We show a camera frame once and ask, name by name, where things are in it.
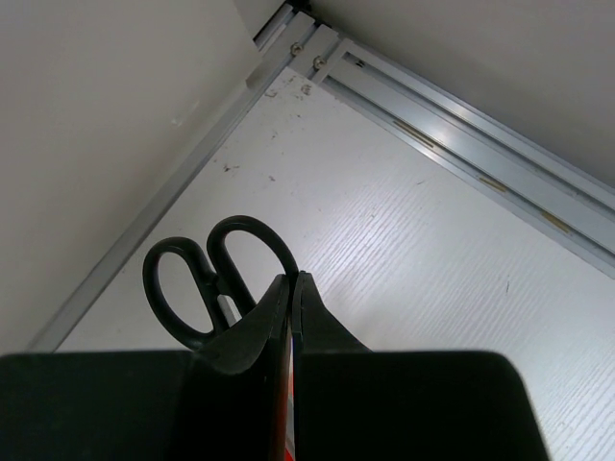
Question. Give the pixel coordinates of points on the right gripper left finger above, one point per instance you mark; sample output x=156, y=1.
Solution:
x=239, y=384

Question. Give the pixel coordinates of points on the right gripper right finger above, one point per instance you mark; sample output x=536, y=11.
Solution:
x=314, y=330

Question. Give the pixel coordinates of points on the black handled scissors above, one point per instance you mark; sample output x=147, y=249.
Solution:
x=214, y=274

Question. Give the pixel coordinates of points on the right aluminium rail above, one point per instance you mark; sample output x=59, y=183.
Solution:
x=553, y=196

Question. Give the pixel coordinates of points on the aluminium rail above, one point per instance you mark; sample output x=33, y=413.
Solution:
x=94, y=284
x=553, y=196

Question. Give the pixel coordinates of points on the back aluminium rail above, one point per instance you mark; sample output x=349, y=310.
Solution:
x=94, y=284

